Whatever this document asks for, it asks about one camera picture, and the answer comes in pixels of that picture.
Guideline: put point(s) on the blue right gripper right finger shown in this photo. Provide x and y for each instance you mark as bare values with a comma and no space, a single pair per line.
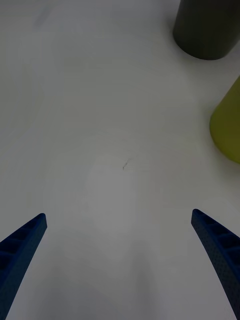
220,247

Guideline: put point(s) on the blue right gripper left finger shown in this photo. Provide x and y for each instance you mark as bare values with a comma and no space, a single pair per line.
20,255

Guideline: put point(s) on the grey plastic waste bin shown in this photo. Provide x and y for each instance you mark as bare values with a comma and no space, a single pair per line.
207,27

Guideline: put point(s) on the yellow-green plastic waste bin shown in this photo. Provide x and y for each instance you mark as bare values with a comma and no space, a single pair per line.
228,125

